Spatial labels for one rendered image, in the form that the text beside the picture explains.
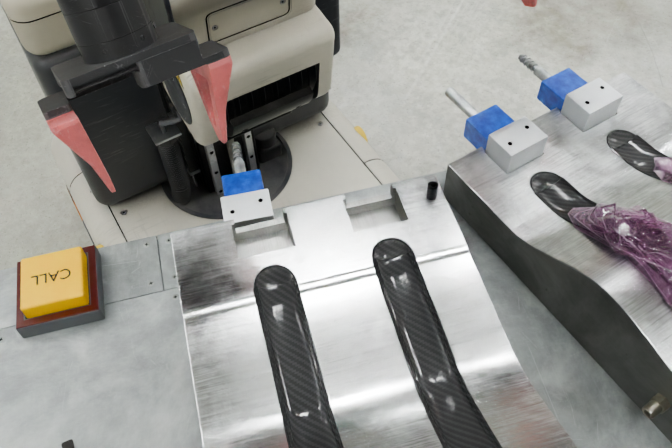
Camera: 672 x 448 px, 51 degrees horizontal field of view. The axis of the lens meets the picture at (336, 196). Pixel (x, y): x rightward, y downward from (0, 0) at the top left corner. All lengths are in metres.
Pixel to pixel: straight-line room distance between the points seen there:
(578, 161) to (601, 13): 1.69
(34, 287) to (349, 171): 0.88
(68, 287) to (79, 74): 0.27
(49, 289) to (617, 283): 0.52
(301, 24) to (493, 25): 1.38
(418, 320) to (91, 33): 0.35
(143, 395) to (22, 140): 1.51
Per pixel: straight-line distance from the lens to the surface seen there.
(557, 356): 0.72
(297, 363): 0.60
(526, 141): 0.75
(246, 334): 0.61
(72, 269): 0.75
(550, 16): 2.40
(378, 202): 0.69
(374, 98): 2.04
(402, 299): 0.63
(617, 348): 0.68
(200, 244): 0.66
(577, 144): 0.80
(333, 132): 1.57
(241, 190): 0.75
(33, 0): 1.16
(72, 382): 0.73
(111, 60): 0.54
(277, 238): 0.68
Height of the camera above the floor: 1.42
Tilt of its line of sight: 52 degrees down
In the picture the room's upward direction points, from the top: 2 degrees counter-clockwise
